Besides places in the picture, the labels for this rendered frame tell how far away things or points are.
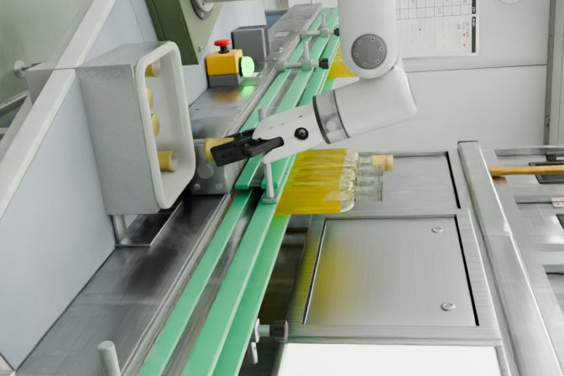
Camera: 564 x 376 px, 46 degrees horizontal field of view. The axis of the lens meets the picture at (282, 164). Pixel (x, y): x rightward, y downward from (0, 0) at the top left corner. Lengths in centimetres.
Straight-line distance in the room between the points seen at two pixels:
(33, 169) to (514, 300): 78
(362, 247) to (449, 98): 601
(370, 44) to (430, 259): 54
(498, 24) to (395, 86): 627
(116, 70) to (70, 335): 35
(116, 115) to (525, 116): 669
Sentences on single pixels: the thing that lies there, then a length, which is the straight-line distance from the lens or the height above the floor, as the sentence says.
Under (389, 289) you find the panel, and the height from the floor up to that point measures 115.
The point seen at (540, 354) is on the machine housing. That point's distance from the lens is 107.
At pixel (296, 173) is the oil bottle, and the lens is 130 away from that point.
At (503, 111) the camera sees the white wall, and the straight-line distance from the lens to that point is 740.
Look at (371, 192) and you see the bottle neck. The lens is 123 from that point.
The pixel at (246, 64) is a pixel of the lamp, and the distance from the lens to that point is 151.
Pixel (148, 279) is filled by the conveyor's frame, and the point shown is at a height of 84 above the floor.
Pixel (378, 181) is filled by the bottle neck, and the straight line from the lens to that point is 129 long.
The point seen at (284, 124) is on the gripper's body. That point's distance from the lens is 94.
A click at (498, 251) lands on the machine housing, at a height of 136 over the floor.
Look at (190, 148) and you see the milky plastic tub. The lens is 110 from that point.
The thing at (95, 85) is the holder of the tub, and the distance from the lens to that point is 94.
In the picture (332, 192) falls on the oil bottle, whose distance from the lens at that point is 122.
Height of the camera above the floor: 118
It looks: 10 degrees down
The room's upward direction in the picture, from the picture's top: 88 degrees clockwise
